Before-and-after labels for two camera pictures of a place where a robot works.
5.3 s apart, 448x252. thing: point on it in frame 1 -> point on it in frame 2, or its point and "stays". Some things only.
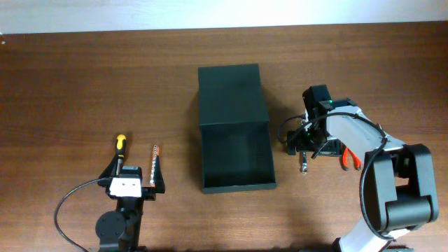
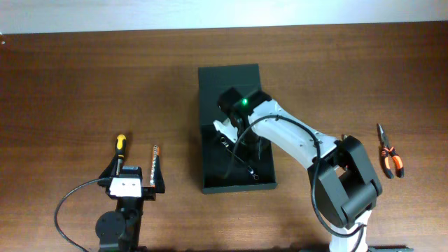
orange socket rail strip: [156, 150] stays
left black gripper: [149, 192] stays
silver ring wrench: [304, 163] -> [224, 142]
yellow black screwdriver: [121, 148] stays
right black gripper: [330, 147] -> [262, 141]
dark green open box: [236, 152] stays
